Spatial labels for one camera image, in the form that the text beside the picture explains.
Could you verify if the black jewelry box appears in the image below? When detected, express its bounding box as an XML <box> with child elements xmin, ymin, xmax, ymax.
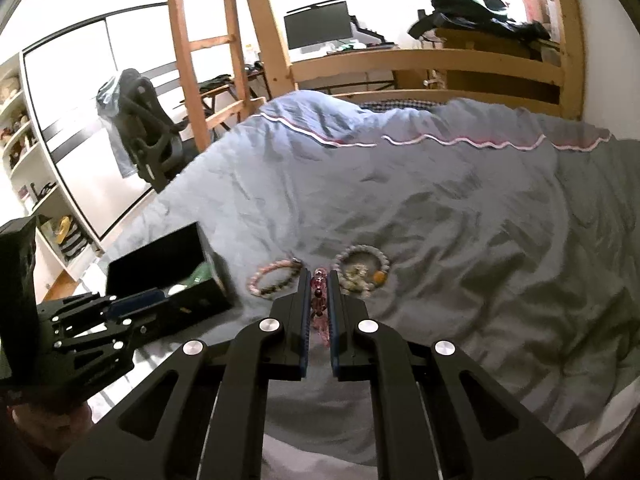
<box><xmin>106</xmin><ymin>222</ymin><xmax>233</xmax><ymax>337</ymax></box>

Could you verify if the white grey bead bracelet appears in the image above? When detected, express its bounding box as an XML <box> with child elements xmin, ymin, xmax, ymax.
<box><xmin>331</xmin><ymin>244</ymin><xmax>392</xmax><ymax>299</ymax></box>

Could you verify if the yellow crystal bead bracelet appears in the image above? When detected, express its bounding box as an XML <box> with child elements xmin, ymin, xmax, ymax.
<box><xmin>340</xmin><ymin>263</ymin><xmax>388</xmax><ymax>297</ymax></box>

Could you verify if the dark red bead bracelet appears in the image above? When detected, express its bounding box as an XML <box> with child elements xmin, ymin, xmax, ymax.
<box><xmin>309</xmin><ymin>266</ymin><xmax>332</xmax><ymax>348</ymax></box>

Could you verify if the pink bead bracelet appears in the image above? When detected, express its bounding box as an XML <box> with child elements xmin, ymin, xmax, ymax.
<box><xmin>246</xmin><ymin>257</ymin><xmax>305</xmax><ymax>302</ymax></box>

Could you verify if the person's left hand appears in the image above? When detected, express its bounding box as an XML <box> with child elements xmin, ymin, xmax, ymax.
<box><xmin>10</xmin><ymin>402</ymin><xmax>93</xmax><ymax>453</ymax></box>

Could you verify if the white shelf unit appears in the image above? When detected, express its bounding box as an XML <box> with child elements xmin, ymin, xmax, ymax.
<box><xmin>1</xmin><ymin>52</ymin><xmax>101</xmax><ymax>300</ymax></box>

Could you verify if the green jade bangle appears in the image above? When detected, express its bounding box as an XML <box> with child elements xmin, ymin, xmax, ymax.
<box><xmin>186</xmin><ymin>262</ymin><xmax>213</xmax><ymax>287</ymax></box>

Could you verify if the black office chair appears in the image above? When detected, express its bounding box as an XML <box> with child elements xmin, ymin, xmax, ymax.
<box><xmin>113</xmin><ymin>68</ymin><xmax>188</xmax><ymax>193</ymax></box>

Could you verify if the striped white bed sheet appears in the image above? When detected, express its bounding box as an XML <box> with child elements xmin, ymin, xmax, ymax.
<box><xmin>84</xmin><ymin>339</ymin><xmax>640</xmax><ymax>480</ymax></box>

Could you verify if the grey blue duvet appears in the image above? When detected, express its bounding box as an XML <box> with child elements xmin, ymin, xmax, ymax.
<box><xmin>105</xmin><ymin>91</ymin><xmax>639</xmax><ymax>431</ymax></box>

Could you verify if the light blue garment on chair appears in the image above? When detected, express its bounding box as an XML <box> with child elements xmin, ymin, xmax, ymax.
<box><xmin>96</xmin><ymin>70</ymin><xmax>137</xmax><ymax>179</ymax></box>

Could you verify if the white sliding wardrobe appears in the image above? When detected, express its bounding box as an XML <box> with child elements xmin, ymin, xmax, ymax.
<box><xmin>22</xmin><ymin>3</ymin><xmax>183</xmax><ymax>240</ymax></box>

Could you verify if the wooden desk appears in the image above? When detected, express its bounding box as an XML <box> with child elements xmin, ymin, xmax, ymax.
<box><xmin>198</xmin><ymin>62</ymin><xmax>271</xmax><ymax>117</ymax></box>

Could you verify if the wooden ladder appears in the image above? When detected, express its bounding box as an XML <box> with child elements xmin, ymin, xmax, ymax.
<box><xmin>167</xmin><ymin>0</ymin><xmax>255</xmax><ymax>152</ymax></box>

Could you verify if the black computer monitor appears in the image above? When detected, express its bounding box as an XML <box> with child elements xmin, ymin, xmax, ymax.
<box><xmin>284</xmin><ymin>0</ymin><xmax>352</xmax><ymax>50</ymax></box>

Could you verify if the pile of dark clothes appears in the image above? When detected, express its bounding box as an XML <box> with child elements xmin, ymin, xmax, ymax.
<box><xmin>408</xmin><ymin>0</ymin><xmax>551</xmax><ymax>44</ymax></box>

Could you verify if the wooden bed frame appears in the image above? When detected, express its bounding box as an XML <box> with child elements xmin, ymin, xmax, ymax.
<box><xmin>247</xmin><ymin>0</ymin><xmax>585</xmax><ymax>120</ymax></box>

